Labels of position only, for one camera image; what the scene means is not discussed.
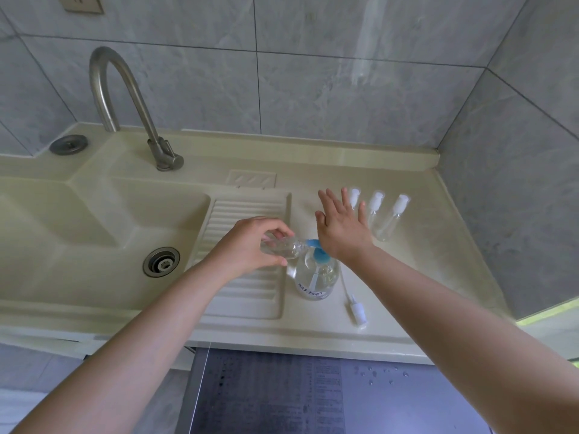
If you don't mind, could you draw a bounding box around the person's left hand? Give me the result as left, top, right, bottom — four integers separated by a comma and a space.
203, 215, 296, 280

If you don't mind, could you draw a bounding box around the grey washing machine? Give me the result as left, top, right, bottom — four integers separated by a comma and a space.
174, 347, 494, 434

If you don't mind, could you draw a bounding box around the cream sink with washboard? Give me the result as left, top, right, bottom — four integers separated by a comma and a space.
0, 123, 516, 366

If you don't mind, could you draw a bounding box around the round steel hole cover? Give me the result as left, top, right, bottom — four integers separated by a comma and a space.
49, 134, 89, 157

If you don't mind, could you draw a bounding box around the person's left forearm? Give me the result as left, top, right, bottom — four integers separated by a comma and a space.
8, 262, 232, 434

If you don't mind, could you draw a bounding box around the glass window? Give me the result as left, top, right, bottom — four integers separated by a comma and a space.
515, 298, 579, 362

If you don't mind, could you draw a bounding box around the clear hand sanitizer pump bottle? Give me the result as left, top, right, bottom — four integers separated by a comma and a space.
294, 239, 340, 301

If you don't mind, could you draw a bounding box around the person's right forearm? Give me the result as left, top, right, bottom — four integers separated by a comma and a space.
341, 246, 579, 434

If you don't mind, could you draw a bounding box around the person's right hand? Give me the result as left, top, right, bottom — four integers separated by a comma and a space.
314, 188, 376, 263

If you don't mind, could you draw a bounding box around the beige wall socket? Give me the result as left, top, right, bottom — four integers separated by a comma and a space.
56, 0, 105, 15

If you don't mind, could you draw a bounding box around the steel sink drain strainer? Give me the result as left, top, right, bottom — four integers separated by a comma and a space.
142, 247, 181, 278

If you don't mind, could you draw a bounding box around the white spray cap with tube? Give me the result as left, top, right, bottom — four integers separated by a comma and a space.
341, 280, 370, 330

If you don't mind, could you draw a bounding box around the curved steel faucet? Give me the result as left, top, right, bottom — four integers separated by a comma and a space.
88, 46, 185, 172

